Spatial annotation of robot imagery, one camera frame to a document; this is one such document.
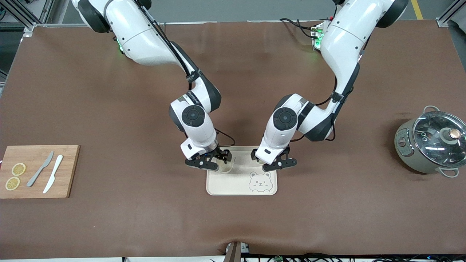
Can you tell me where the brown table mat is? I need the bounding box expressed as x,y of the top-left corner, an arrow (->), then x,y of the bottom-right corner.
0,20 -> 466,259

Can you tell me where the grey plastic knife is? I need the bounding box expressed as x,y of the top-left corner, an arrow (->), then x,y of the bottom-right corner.
26,151 -> 55,187

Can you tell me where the aluminium frame profile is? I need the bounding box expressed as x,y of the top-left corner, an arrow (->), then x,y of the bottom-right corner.
0,0 -> 55,37
437,0 -> 466,28

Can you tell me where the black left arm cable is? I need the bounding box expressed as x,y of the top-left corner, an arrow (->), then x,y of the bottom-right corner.
291,36 -> 368,142

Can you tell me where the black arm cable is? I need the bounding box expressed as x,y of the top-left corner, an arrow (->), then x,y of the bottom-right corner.
137,0 -> 236,147
291,36 -> 368,142

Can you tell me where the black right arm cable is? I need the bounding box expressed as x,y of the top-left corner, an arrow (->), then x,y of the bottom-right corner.
137,0 -> 236,147

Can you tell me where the bamboo cutting board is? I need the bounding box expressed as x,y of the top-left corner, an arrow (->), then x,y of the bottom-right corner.
0,145 -> 80,199

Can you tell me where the cream bear print tray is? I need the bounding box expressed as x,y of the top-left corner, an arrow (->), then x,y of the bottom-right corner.
206,146 -> 278,196

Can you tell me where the white plastic knife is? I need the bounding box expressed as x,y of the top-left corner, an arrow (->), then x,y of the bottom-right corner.
43,155 -> 64,194

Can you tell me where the grey-green cooking pot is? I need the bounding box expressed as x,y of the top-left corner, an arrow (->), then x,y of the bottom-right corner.
394,106 -> 466,178

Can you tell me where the glass pot lid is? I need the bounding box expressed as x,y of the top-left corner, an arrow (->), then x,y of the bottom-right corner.
412,111 -> 466,168

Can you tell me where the black base power cable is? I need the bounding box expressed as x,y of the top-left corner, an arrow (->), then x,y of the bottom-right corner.
279,17 -> 317,39

